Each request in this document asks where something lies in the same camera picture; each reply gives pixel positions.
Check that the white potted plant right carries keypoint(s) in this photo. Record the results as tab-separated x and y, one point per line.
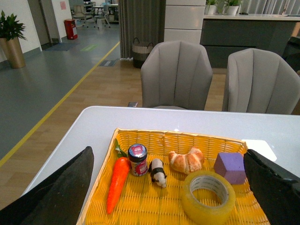
230	7

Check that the toy croissant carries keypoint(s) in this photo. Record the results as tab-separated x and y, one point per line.
187	163

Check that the potted plant in gold planter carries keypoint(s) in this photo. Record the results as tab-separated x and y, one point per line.
11	30

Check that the white potted plant left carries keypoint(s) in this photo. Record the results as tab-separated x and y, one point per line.
211	7

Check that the white label on table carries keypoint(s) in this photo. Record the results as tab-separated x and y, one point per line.
261	147

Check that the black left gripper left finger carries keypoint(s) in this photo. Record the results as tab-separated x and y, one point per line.
58	199

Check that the orange toy carrot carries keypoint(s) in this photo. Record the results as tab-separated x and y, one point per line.
119	175

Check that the purple foam cube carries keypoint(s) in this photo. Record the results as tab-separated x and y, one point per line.
231	167

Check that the grey upholstered chair left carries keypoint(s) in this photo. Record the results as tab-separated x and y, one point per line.
177	75

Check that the yellow woven basket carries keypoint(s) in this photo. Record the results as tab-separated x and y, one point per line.
142	202

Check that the grey upholstered chair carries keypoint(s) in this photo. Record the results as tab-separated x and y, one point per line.
177	75
260	81

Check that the grey curtain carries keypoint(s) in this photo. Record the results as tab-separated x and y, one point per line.
142	19

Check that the grey upholstered chair right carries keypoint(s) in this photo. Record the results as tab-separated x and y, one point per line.
260	81

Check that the small jar with pink label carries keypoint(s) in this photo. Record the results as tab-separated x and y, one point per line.
137	155

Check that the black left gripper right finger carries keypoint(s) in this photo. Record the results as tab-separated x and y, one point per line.
276	189

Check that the toy panda figurine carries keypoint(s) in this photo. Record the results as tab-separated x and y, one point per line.
156	170

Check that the woven laundry basket with handles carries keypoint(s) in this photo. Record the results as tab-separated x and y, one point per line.
141	50

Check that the white potted plant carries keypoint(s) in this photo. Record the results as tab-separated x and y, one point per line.
211	7
230	7

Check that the yellowish clear packing tape roll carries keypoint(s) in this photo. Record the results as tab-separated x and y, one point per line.
207	198

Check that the office chair in background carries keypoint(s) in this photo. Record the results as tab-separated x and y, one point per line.
80	13

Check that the dark grey counter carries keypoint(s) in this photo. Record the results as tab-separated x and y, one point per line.
223	35

